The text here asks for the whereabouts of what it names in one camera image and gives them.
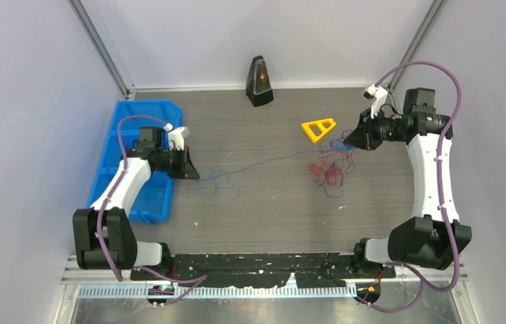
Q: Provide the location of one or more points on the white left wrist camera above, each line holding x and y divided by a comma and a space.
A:
175, 137

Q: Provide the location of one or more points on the perforated metal rail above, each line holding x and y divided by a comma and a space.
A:
168, 291

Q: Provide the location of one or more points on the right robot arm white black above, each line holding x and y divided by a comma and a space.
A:
427, 239

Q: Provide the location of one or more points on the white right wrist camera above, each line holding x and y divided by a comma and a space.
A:
377, 95

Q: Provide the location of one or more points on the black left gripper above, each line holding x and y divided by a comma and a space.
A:
186, 169

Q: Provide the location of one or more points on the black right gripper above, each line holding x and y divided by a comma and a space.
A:
358, 139

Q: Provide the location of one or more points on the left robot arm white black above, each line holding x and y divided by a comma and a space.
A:
103, 236

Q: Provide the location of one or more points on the black metronome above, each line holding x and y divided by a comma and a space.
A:
258, 87

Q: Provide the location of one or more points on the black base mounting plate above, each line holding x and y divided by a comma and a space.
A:
309, 270

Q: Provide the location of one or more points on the yellow triangular plastic piece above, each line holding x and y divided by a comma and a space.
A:
317, 129

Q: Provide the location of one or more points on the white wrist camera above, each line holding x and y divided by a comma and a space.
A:
377, 95
175, 137

